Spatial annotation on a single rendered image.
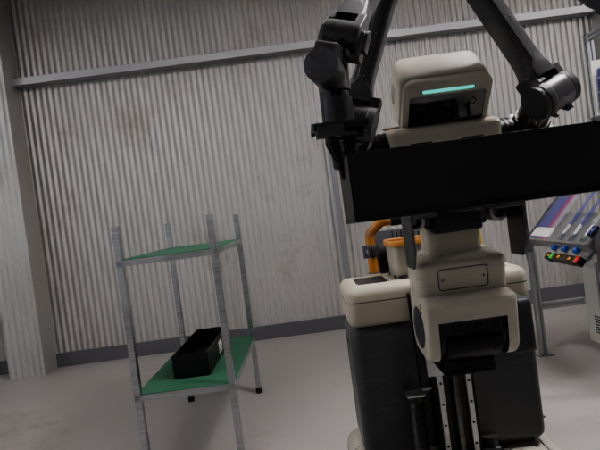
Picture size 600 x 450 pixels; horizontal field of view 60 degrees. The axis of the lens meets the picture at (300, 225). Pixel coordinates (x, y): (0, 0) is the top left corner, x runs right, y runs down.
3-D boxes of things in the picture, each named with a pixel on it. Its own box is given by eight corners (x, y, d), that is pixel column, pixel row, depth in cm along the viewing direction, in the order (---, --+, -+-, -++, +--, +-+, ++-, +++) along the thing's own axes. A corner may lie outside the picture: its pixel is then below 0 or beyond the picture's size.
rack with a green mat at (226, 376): (143, 474, 227) (109, 227, 225) (188, 400, 318) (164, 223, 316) (245, 461, 227) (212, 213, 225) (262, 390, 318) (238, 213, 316)
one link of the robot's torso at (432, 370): (422, 370, 148) (412, 285, 147) (520, 357, 148) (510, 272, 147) (450, 405, 121) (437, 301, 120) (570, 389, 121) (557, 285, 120)
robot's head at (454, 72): (387, 109, 136) (389, 55, 126) (467, 99, 136) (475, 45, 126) (401, 140, 126) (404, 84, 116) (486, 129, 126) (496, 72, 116)
